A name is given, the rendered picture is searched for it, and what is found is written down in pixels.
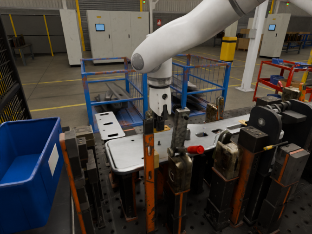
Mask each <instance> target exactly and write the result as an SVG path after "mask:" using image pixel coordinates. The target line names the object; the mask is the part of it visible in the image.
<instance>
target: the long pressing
mask: <svg viewBox="0 0 312 234"><path fill-rule="evenodd" d="M249 117H250V114H248V115H243V116H239V117H233V118H228V119H224V120H219V121H215V122H210V123H204V124H188V126H187V128H189V129H190V131H191V135H190V140H185V141H184V146H185V147H189V146H197V145H201V146H203V147H204V152H203V153H207V152H211V151H214V149H215V146H216V143H217V140H218V138H219V135H220V133H217V134H215V133H213V132H212V131H214V130H228V131H230V132H231V133H232V135H233V136H234V135H238V134H239V132H240V128H238V129H234V130H229V129H227V127H232V126H236V125H240V124H242V123H240V122H238V121H239V120H246V121H248V120H249ZM204 128H205V129H204ZM172 132H173V127H172V128H170V130H168V131H163V132H158V133H154V149H156V151H157V152H158V154H159V165H163V164H166V163H168V153H167V148H168V147H171V139H172ZM201 133H205V134H207V136H203V137H197V136H196V135H197V134H201ZM132 140H134V141H132ZM158 141H160V145H158ZM104 149H105V152H106V155H107V158H108V161H109V164H110V168H111V171H112V172H113V173H114V174H116V175H126V174H130V173H134V172H137V171H141V170H144V159H142V158H144V155H143V133H142V134H137V135H132V136H126V137H122V138H117V139H112V140H109V141H107V142H106V143H105V144H104Z"/></svg>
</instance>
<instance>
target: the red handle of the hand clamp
mask: <svg viewBox="0 0 312 234"><path fill-rule="evenodd" d="M203 152H204V147H203V146H201V145H197V146H189V147H184V148H176V150H175V153H190V154H202V153H203Z"/></svg>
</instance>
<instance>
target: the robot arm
mask: <svg viewBox="0 0 312 234"><path fill-rule="evenodd" d="M264 1H266V0H203V1H202V2H201V3H200V4H199V5H198V6H197V7H195V8H194V9H193V10H192V11H191V12H189V13H188V14H186V15H184V16H182V17H180V18H177V19H175V20H173V21H171V22H169V23H167V24H165V25H163V26H162V27H160V28H159V29H157V30H156V31H154V32H153V33H151V34H148V35H146V39H145V40H144V41H143V42H142V43H141V44H140V45H139V46H138V47H137V48H136V50H135V51H134V52H133V54H132V56H131V65H132V67H133V69H134V70H135V71H136V72H138V73H146V74H147V84H149V87H150V89H149V106H150V108H151V109H152V110H153V118H154V128H156V131H162V130H164V124H165V120H167V119H168V117H167V114H169V115H170V114H171V93H170V88H169V87H170V84H171V79H172V57H174V56H175V55H177V54H179V53H181V52H183V51H186V50H188V49H190V48H192V47H195V46H197V45H200V44H202V43H204V42H205V41H207V40H209V39H210V38H212V37H213V36H215V35H216V34H218V33H219V32H221V31H222V30H224V29H225V28H227V27H228V26H230V25H231V24H233V23H234V22H236V21H237V20H238V19H240V18H241V17H243V16H244V15H246V14H247V13H249V12H250V11H252V10H253V9H255V8H256V7H257V6H259V5H260V4H262V3H263V2H264ZM287 1H289V2H291V3H293V4H294V5H296V6H297V7H299V8H301V9H302V10H304V11H305V12H307V13H308V14H310V15H311V16H312V0H287ZM161 116H162V117H161Z"/></svg>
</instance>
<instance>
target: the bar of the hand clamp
mask: <svg viewBox="0 0 312 234"><path fill-rule="evenodd" d="M172 111H173V112H174V113H175V118H174V125H173V132H172V139H171V148H172V150H173V157H175V151H176V147H178V148H183V147H184V141H185V136H186V131H187V126H188V121H189V114H190V110H189V109H188V108H187V107H184V109H182V106H181V105H180V104H175V105H174V106H173V108H172ZM178 154H179V155H180V156H182V153H178Z"/></svg>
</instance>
